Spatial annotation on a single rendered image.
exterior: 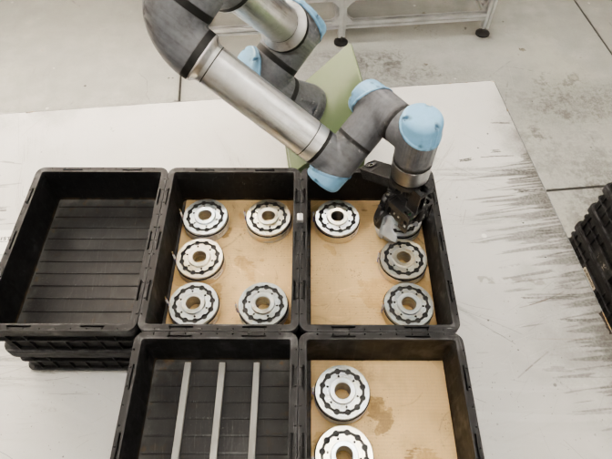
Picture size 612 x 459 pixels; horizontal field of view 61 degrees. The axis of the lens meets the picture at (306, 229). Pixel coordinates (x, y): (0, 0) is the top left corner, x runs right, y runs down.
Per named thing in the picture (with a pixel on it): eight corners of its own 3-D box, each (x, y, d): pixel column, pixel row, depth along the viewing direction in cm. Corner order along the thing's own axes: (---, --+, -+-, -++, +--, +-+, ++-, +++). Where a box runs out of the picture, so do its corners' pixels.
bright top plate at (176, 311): (175, 281, 109) (174, 280, 108) (222, 284, 108) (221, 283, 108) (164, 326, 103) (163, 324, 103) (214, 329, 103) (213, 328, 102)
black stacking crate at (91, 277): (58, 199, 127) (39, 168, 118) (178, 199, 127) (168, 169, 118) (5, 353, 105) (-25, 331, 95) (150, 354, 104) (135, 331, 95)
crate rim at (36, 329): (42, 173, 119) (37, 167, 117) (171, 174, 119) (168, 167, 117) (-21, 335, 97) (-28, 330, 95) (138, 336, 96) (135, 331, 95)
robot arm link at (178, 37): (107, 35, 83) (340, 204, 97) (143, -25, 80) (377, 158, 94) (125, 33, 94) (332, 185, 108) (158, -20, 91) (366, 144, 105)
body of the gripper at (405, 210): (402, 236, 107) (413, 200, 97) (375, 209, 110) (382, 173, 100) (429, 218, 109) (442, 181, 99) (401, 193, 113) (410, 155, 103)
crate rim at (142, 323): (171, 174, 119) (168, 167, 117) (300, 174, 119) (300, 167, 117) (138, 336, 96) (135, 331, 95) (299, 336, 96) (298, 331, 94)
